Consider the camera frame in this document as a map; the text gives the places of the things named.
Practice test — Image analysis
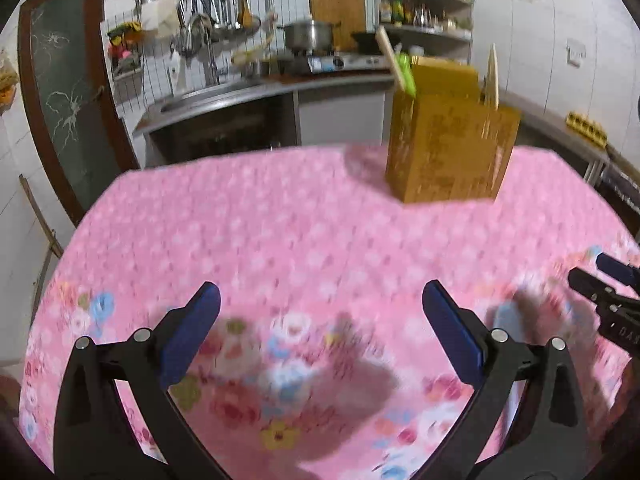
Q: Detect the wooden stick by wall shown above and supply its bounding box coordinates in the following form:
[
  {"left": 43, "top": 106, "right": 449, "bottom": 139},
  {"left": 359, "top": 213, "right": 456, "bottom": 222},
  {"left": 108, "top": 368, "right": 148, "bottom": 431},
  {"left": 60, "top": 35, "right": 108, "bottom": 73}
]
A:
[{"left": 18, "top": 174, "right": 64, "bottom": 258}]

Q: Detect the steel cooking pot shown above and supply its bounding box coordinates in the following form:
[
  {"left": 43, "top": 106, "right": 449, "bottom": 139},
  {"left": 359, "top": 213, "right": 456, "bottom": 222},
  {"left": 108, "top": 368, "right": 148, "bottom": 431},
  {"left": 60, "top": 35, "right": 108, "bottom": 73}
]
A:
[{"left": 277, "top": 20, "right": 342, "bottom": 55}]

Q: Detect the yellow egg tray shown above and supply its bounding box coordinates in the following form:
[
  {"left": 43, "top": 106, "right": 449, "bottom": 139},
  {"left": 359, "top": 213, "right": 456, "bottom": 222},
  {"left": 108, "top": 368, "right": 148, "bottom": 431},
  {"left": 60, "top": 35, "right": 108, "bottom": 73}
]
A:
[{"left": 565, "top": 112, "right": 608, "bottom": 150}]

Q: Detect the wooden cutting board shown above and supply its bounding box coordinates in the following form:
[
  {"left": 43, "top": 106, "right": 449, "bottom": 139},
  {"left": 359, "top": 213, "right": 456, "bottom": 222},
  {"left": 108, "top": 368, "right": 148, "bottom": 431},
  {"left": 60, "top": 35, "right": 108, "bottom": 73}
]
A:
[{"left": 309, "top": 0, "right": 367, "bottom": 52}]

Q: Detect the green frog handle utensil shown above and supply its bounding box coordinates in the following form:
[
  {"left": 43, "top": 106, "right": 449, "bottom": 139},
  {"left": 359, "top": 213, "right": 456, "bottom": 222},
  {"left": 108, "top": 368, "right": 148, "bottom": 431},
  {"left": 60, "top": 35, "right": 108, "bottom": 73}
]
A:
[{"left": 396, "top": 52, "right": 416, "bottom": 98}]

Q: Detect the pink floral tablecloth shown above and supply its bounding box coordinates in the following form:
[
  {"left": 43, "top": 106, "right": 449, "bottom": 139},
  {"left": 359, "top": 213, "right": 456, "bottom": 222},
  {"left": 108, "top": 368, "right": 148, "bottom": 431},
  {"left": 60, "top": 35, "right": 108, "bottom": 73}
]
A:
[{"left": 18, "top": 146, "right": 639, "bottom": 479}]

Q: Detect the corner shelf with bottles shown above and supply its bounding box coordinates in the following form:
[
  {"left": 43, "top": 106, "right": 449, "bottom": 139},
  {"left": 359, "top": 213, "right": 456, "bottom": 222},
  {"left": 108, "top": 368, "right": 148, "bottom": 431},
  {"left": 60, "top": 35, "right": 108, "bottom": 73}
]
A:
[{"left": 371, "top": 0, "right": 475, "bottom": 64}]

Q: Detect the thin wooden chopstick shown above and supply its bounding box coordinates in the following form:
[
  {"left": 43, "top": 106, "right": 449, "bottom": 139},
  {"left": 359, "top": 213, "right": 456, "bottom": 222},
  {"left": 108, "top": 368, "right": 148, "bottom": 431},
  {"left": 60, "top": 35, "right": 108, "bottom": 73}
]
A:
[{"left": 484, "top": 44, "right": 499, "bottom": 110}]

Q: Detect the light blue plastic spoon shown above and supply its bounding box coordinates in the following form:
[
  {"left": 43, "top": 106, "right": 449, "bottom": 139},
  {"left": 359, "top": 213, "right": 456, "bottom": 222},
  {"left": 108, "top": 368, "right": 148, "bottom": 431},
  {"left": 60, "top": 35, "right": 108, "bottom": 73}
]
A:
[{"left": 494, "top": 300, "right": 528, "bottom": 342}]

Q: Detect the wall power socket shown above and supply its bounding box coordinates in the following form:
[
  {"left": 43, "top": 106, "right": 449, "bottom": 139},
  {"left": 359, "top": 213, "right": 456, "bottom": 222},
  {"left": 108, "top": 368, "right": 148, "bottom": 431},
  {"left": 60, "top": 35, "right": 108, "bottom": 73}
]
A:
[{"left": 566, "top": 38, "right": 587, "bottom": 68}]

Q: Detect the yellow perforated utensil holder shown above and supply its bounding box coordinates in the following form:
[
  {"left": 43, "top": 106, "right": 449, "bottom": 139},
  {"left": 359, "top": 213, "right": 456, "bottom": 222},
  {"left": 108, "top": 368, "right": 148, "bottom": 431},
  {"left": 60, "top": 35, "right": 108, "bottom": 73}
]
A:
[{"left": 385, "top": 54, "right": 521, "bottom": 204}]

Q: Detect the dark glass door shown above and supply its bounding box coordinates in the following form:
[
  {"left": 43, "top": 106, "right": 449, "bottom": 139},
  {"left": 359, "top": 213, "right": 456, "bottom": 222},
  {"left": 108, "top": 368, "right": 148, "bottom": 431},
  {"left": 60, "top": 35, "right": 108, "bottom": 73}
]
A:
[{"left": 17, "top": 0, "right": 139, "bottom": 224}]

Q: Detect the gas stove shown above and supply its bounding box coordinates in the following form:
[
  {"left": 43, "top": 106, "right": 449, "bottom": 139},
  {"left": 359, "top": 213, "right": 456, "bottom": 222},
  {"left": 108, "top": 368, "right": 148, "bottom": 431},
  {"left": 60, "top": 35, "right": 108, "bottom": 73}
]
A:
[{"left": 290, "top": 53, "right": 390, "bottom": 75}]

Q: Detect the kitchen counter cabinet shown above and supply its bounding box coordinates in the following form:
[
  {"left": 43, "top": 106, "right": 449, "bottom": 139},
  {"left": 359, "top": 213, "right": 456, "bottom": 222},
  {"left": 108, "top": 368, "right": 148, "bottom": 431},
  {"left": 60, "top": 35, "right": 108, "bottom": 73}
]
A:
[{"left": 132, "top": 73, "right": 393, "bottom": 167}]

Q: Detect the hanging utensil rack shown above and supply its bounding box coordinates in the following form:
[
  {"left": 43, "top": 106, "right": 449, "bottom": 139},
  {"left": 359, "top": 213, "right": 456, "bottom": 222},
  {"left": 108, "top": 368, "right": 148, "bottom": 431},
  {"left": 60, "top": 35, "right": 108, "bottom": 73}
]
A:
[{"left": 136, "top": 0, "right": 262, "bottom": 58}]

